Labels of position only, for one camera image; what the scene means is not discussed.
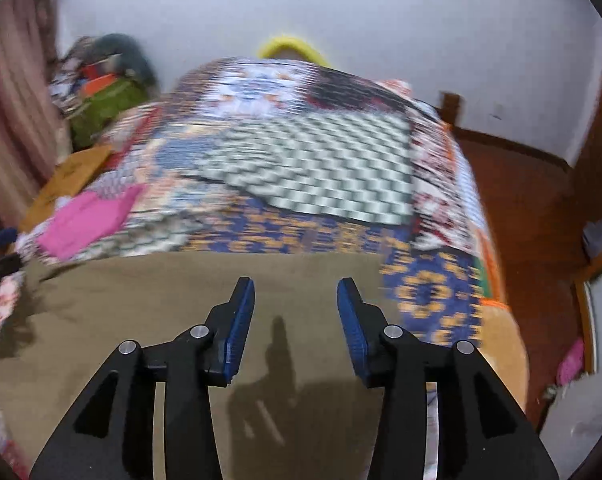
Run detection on khaki pants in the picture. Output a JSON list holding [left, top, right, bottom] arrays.
[[0, 248, 530, 480]]

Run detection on checkered cloth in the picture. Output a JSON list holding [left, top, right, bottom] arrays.
[[193, 110, 416, 226]]

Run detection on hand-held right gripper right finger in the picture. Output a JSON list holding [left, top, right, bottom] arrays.
[[336, 277, 558, 480]]

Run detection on yellow plastic chair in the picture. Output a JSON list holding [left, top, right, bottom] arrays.
[[257, 33, 332, 67]]

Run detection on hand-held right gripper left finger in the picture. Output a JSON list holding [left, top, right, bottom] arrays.
[[29, 276, 256, 480]]

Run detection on pink slipper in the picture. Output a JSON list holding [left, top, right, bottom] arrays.
[[556, 338, 586, 384]]

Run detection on pile of clothes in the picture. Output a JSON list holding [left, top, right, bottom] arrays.
[[48, 33, 159, 151]]

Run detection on pink cloth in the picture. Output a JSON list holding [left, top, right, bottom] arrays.
[[35, 183, 146, 261]]

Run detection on patchwork printed blanket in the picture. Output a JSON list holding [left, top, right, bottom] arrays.
[[0, 56, 512, 461]]

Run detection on pink curtain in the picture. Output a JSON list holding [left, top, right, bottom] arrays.
[[0, 0, 74, 231]]

